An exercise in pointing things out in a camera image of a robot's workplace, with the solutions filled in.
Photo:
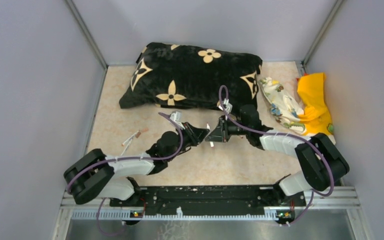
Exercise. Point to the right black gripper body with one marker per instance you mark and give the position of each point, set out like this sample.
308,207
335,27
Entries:
225,127

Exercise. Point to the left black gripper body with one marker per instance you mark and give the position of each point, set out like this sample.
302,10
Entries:
189,133

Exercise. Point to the white pen brown cap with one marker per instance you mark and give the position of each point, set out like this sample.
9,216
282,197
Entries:
125,148

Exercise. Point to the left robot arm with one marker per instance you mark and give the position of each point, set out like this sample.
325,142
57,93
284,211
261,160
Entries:
97,175

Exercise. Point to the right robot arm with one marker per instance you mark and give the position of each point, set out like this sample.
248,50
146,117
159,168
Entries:
320,161

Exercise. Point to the black floral pillow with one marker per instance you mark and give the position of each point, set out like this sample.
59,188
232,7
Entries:
187,76

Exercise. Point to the white patterned cloth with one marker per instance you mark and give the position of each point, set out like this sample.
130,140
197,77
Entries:
284,107

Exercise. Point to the yellow cloth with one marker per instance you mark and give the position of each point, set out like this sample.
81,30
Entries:
316,116

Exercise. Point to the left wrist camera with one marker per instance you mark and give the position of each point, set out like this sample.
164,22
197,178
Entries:
176,116

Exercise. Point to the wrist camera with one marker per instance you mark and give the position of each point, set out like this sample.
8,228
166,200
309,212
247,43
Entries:
176,116
226,106

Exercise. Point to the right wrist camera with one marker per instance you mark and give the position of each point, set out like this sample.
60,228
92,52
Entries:
226,106

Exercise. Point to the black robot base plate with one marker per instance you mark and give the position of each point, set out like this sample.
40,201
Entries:
209,200

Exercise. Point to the aluminium frame rail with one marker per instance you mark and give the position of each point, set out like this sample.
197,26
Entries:
342,200

